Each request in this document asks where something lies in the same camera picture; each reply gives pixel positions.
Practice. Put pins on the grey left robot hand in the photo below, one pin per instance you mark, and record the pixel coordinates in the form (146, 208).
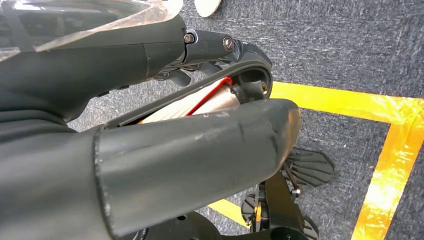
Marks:
(198, 159)

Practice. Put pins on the yellow floor tape strip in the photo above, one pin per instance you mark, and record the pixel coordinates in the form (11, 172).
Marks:
(331, 97)
(381, 188)
(230, 212)

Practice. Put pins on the black ribbed foot pad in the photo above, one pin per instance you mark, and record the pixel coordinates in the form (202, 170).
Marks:
(311, 167)
(248, 208)
(310, 230)

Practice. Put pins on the black round base disc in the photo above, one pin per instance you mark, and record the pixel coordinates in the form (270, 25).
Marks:
(185, 228)

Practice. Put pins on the white round disc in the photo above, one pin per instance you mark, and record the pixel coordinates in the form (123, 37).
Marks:
(207, 7)

